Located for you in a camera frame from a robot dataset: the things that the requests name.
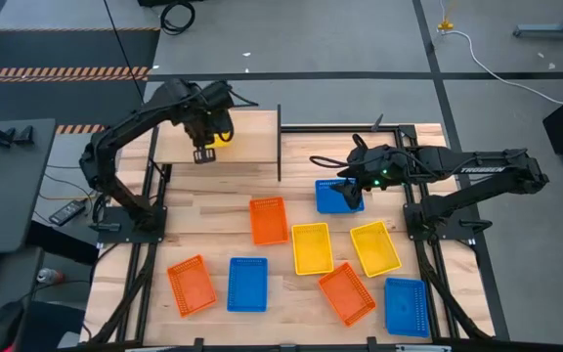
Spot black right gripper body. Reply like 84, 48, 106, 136
338, 143, 412, 192

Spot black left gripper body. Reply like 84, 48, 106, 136
183, 80, 237, 151

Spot yellow plastic basket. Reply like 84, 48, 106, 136
349, 220, 404, 279
290, 222, 335, 277
206, 131, 235, 150

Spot blue plastic basket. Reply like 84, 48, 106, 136
314, 178, 366, 215
226, 256, 269, 313
383, 277, 432, 339

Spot orange plastic basket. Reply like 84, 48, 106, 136
166, 253, 219, 319
248, 196, 290, 246
317, 261, 378, 328

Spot wooden shelf board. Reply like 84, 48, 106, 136
152, 110, 280, 165

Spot black power adapter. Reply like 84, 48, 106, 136
48, 198, 88, 227

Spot dark grey desk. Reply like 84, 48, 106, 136
0, 117, 58, 255
0, 246, 46, 352

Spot silver drink can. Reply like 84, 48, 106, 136
35, 267, 66, 286

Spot grey desk foot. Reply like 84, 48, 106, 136
512, 0, 563, 40

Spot black computer mouse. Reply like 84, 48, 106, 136
0, 299, 26, 352

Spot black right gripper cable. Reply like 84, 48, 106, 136
309, 133, 368, 170

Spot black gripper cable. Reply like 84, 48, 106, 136
215, 87, 259, 144
309, 133, 368, 170

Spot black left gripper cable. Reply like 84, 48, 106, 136
215, 87, 259, 144

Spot black table frame rails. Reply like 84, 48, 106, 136
85, 113, 496, 352

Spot black shelf side frame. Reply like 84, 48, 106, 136
276, 103, 282, 183

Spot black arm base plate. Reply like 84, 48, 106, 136
403, 201, 477, 242
96, 204, 168, 244

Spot thin black hanging cable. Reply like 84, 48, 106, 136
102, 0, 146, 103

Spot coiled black cable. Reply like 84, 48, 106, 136
159, 0, 196, 36

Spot black cable bundle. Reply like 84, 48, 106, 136
87, 242, 159, 345
415, 242, 491, 341

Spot white floor cable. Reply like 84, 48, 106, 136
436, 0, 563, 106

